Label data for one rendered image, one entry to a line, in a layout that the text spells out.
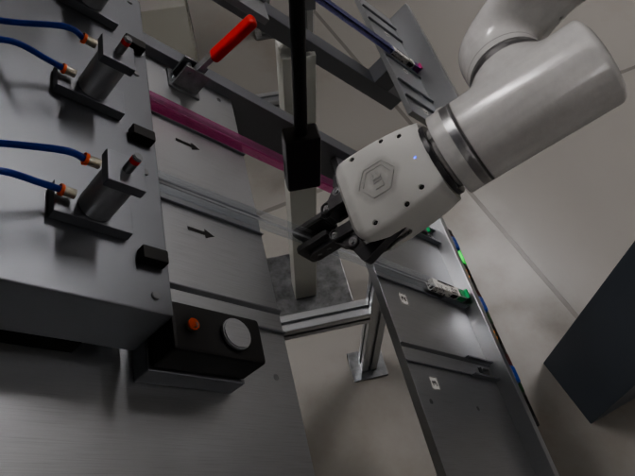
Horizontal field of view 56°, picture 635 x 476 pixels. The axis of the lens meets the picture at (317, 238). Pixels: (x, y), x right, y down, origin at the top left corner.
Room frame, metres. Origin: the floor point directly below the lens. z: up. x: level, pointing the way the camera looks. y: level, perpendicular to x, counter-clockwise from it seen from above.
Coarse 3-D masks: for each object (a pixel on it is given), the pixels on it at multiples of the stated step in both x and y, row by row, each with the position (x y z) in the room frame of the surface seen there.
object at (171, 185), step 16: (160, 176) 0.34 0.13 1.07; (176, 192) 0.33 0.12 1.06; (192, 192) 0.34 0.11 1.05; (208, 192) 0.35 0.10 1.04; (208, 208) 0.34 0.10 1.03; (224, 208) 0.34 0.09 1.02; (240, 208) 0.35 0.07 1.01; (256, 224) 0.35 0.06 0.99; (272, 224) 0.35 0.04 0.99; (288, 224) 0.36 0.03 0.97; (304, 240) 0.36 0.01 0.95; (336, 256) 0.37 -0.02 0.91; (352, 256) 0.37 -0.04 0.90; (384, 272) 0.38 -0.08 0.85; (400, 272) 0.38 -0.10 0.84; (416, 272) 0.40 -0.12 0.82; (432, 288) 0.40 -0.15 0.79
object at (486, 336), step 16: (432, 224) 0.55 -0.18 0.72; (448, 240) 0.51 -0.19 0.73; (448, 256) 0.49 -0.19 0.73; (448, 272) 0.46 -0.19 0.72; (464, 272) 0.45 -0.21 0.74; (464, 288) 0.43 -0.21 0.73; (480, 304) 0.40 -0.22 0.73; (480, 320) 0.38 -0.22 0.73; (480, 336) 0.36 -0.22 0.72; (496, 352) 0.33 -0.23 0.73; (496, 368) 0.31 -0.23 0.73; (512, 384) 0.29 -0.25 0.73; (512, 400) 0.27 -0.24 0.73; (512, 416) 0.25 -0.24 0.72; (528, 416) 0.25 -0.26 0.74; (528, 432) 0.23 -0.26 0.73; (528, 448) 0.21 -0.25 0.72; (544, 448) 0.21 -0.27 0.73; (544, 464) 0.19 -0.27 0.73
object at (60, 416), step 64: (192, 128) 0.44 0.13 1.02; (192, 256) 0.28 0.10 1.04; (256, 256) 0.31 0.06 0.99; (256, 320) 0.24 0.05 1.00; (0, 384) 0.13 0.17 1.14; (64, 384) 0.14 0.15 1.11; (128, 384) 0.15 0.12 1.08; (256, 384) 0.18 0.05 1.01; (0, 448) 0.09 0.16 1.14; (64, 448) 0.10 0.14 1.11; (128, 448) 0.11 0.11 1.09; (192, 448) 0.12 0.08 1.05; (256, 448) 0.13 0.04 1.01
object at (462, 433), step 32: (384, 256) 0.42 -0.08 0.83; (416, 256) 0.46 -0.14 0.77; (384, 288) 0.36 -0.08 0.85; (416, 288) 0.39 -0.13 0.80; (416, 320) 0.33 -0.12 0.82; (448, 320) 0.36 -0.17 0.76; (416, 352) 0.28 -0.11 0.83; (448, 352) 0.31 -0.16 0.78; (480, 352) 0.33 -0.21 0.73; (416, 384) 0.24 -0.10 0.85; (448, 384) 0.26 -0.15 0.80; (480, 384) 0.28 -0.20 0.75; (448, 416) 0.22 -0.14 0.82; (480, 416) 0.23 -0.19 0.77; (448, 448) 0.18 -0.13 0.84; (480, 448) 0.19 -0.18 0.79; (512, 448) 0.21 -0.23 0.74
